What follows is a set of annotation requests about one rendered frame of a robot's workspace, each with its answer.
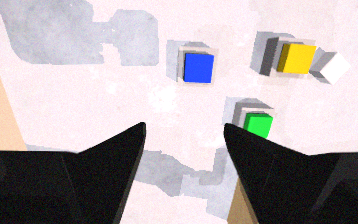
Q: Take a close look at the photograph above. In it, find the yellow button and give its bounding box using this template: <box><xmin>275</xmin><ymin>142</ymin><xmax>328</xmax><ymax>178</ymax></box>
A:
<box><xmin>259</xmin><ymin>37</ymin><xmax>317</xmax><ymax>79</ymax></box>

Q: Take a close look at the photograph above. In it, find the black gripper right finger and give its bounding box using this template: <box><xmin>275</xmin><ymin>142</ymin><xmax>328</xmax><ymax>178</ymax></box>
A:
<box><xmin>223</xmin><ymin>123</ymin><xmax>358</xmax><ymax>224</ymax></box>

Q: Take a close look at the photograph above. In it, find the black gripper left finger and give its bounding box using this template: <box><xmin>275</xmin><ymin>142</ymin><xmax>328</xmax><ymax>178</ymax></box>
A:
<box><xmin>0</xmin><ymin>122</ymin><xmax>146</xmax><ymax>224</ymax></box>

